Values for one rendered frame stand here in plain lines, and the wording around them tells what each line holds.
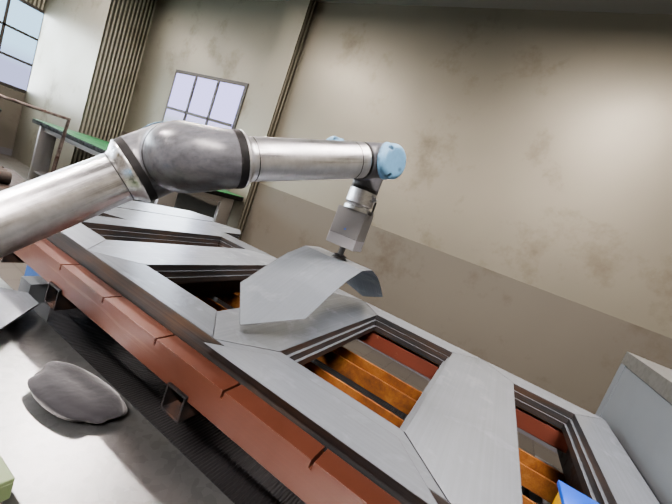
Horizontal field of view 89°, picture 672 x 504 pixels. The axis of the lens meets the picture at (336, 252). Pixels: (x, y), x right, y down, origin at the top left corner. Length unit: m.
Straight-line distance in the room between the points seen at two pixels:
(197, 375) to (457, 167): 2.91
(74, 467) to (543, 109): 3.34
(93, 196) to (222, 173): 0.21
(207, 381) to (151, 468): 0.15
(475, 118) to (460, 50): 0.66
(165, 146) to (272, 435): 0.45
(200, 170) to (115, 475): 0.47
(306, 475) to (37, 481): 0.36
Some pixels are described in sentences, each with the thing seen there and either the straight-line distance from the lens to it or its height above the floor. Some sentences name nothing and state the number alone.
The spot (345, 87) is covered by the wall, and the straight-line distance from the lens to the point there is 3.97.
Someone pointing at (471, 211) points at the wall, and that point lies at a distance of 3.17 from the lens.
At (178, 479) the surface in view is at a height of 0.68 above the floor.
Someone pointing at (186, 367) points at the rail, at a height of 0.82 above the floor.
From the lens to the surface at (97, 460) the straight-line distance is 0.71.
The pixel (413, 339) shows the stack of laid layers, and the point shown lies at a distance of 1.16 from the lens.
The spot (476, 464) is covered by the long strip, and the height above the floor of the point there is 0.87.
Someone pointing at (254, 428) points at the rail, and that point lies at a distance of 0.60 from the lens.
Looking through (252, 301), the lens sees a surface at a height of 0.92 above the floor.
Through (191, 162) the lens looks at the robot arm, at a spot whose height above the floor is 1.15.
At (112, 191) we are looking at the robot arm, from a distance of 0.67.
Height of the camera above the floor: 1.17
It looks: 7 degrees down
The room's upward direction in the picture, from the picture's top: 20 degrees clockwise
